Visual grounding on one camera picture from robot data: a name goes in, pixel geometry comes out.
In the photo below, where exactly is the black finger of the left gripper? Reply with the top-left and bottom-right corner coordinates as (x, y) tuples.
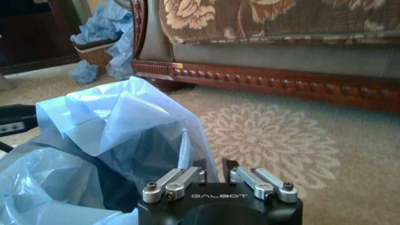
(0, 104), (39, 137)

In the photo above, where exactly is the crumpled blue plastic bag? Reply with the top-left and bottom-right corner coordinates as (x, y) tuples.
(68, 60), (101, 85)

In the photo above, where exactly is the blue bag in wicker basket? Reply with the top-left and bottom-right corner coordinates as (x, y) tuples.
(69, 0), (135, 81)

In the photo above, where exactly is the dark wooden cabinet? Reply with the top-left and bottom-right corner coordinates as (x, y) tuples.
(0, 0), (83, 76)

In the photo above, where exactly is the brown floral sofa cushion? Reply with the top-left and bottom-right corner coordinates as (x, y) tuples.
(159, 0), (400, 45)

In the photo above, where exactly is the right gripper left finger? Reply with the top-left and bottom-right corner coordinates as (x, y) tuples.
(143, 158), (209, 203)

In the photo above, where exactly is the beige floral rug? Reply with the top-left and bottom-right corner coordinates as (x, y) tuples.
(0, 63), (400, 225)

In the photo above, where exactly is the woven wicker basket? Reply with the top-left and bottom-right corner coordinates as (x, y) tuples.
(72, 38), (119, 75)

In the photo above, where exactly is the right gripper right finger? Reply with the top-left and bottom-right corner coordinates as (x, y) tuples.
(221, 157), (303, 203)

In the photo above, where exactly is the carved wooden sofa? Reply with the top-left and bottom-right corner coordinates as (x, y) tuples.
(129, 0), (400, 113)

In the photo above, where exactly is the pale blue garbage bag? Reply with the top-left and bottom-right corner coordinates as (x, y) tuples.
(0, 75), (217, 225)

